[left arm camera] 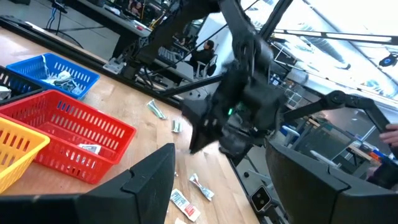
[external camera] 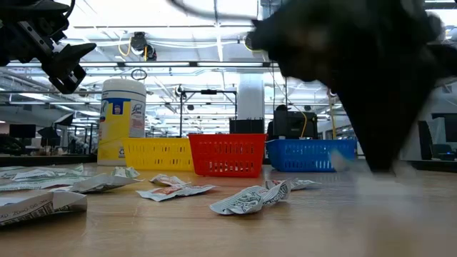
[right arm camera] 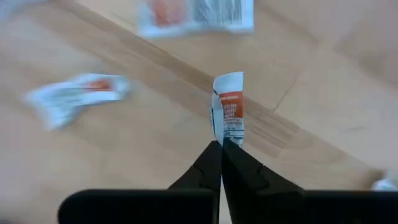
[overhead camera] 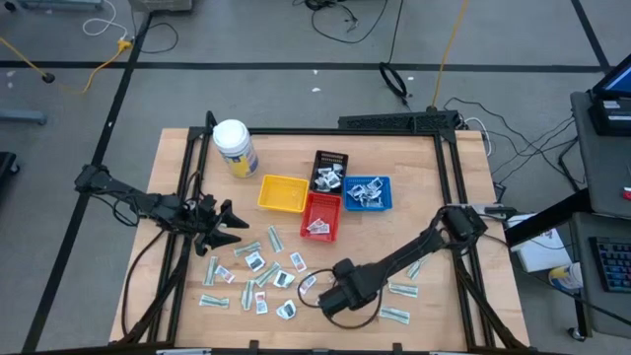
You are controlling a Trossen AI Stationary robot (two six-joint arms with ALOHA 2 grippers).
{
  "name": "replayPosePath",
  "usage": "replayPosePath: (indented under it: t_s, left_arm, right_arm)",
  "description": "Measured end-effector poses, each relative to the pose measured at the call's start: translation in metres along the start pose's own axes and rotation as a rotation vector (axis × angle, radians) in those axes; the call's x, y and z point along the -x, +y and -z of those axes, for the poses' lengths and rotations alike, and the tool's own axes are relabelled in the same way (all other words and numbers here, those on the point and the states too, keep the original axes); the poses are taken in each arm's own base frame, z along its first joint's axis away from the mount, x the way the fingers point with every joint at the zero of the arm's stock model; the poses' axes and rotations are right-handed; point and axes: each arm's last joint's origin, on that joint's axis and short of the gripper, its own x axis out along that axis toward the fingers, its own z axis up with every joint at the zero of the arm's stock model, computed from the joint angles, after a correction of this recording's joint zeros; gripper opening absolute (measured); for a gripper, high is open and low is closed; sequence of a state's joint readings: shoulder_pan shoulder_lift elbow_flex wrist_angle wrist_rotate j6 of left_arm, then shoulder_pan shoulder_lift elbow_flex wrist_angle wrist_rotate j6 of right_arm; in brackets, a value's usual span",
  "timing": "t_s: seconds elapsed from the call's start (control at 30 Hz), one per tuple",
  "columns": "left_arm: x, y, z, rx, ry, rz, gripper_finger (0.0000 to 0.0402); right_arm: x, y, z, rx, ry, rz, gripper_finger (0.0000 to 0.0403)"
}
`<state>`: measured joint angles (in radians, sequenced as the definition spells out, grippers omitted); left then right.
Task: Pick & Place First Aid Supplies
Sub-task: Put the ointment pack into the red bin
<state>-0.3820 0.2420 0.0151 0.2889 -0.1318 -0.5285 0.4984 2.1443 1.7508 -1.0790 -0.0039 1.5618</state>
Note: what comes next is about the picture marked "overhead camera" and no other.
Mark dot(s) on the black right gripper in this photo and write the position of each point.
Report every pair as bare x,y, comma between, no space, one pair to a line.
355,291

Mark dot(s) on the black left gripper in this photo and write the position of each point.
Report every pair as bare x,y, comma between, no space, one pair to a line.
202,217

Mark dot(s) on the green striped bandage strip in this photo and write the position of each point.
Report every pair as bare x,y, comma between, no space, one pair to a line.
248,249
402,290
394,314
267,274
275,239
211,271
213,301
417,271
247,295

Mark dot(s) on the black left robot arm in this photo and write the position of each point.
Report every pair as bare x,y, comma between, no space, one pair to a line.
128,197

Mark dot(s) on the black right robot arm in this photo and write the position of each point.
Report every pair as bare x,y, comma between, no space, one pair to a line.
419,246

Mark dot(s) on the yellow plastic basket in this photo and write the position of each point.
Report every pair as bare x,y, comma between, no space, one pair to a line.
283,193

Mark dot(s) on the blue plastic basket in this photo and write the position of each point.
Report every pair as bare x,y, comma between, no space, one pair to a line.
347,207

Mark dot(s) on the yellow wipes canister white lid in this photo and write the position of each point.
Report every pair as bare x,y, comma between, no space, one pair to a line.
231,138

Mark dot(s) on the red plastic basket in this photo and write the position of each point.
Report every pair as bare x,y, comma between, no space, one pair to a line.
320,204

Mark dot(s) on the black plastic basket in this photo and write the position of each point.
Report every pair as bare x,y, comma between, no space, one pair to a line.
330,158

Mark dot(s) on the black perforated box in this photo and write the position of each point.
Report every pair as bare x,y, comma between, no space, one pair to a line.
394,120

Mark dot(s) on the white box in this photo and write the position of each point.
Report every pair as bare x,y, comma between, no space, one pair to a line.
535,259

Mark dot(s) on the wipes canister on floor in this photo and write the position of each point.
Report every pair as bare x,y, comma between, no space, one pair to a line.
564,278

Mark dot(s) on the grey table foot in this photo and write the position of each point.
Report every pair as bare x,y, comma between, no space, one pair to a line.
22,117

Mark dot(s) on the black round floor plug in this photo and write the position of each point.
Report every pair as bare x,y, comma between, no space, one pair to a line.
48,78

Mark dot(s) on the grey equipment case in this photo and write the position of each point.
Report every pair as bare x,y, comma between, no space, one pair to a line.
160,5

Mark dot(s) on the grey desk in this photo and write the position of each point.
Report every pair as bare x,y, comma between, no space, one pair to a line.
591,315

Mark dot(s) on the black keyboard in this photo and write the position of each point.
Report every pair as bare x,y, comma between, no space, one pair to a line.
613,263

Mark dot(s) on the grey cart top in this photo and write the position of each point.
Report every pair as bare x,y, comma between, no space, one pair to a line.
599,167

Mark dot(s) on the grey metal bar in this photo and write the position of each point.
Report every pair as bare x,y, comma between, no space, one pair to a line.
59,4

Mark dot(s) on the small red object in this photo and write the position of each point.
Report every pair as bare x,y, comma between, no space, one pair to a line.
627,193

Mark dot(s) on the black laptop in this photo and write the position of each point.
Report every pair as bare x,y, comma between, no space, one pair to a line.
609,116

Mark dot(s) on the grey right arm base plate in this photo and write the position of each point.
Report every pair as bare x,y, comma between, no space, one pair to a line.
493,209

